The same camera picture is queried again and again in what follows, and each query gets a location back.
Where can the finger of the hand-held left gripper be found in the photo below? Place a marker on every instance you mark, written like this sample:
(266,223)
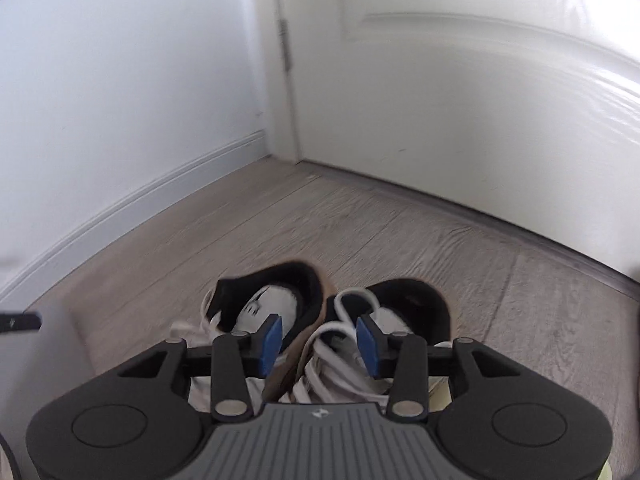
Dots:
(20,322)

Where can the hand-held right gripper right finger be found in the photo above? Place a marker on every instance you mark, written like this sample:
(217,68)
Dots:
(369,347)

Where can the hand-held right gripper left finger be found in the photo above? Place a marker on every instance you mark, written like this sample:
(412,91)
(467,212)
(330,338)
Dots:
(270,345)

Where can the tan suede sneaker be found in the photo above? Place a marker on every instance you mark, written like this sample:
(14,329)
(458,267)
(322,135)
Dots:
(300,290)
(415,305)

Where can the pale green slide sandal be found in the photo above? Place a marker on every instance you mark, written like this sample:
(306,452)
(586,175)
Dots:
(440,391)

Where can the white baseboard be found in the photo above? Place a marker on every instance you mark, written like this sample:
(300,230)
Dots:
(125,205)

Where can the white door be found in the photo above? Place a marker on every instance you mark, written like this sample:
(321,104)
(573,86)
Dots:
(475,110)

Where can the metal door hinge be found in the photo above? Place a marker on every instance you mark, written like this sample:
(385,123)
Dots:
(285,42)

